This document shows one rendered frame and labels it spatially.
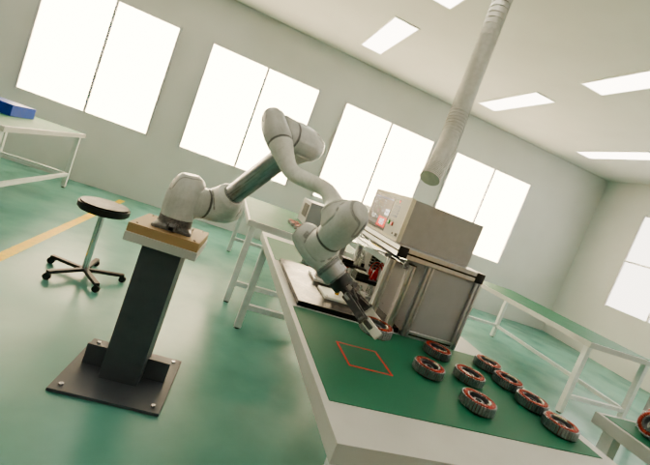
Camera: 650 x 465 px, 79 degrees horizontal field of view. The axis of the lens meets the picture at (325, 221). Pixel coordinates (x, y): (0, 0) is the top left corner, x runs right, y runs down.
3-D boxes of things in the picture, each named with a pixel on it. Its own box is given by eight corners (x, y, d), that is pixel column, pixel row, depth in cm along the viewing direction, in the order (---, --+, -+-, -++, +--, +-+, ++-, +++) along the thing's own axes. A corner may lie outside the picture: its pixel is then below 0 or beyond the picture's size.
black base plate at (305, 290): (296, 305, 157) (298, 300, 157) (279, 261, 219) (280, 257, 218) (397, 333, 170) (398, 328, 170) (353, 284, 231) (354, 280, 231)
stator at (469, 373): (457, 369, 152) (461, 361, 152) (486, 387, 145) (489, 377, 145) (447, 374, 144) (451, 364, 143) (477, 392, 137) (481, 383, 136)
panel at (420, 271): (399, 329, 169) (426, 265, 166) (354, 280, 232) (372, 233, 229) (401, 330, 169) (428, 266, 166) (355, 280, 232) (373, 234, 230)
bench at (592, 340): (558, 415, 366) (591, 342, 359) (443, 320, 567) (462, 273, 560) (626, 431, 390) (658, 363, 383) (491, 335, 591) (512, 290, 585)
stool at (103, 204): (24, 275, 255) (49, 194, 250) (57, 255, 302) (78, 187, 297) (112, 297, 269) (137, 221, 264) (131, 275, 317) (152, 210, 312)
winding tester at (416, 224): (396, 242, 172) (413, 197, 170) (364, 223, 214) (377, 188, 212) (467, 267, 183) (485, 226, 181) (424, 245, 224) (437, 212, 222)
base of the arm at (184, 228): (148, 226, 173) (152, 215, 172) (157, 218, 194) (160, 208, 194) (190, 239, 178) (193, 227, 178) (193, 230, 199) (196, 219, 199)
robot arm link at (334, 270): (339, 254, 135) (350, 268, 134) (319, 270, 136) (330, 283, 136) (335, 257, 126) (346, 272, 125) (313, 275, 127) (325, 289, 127)
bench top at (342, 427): (328, 464, 82) (337, 443, 81) (259, 237, 293) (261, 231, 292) (656, 518, 109) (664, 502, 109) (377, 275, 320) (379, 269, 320)
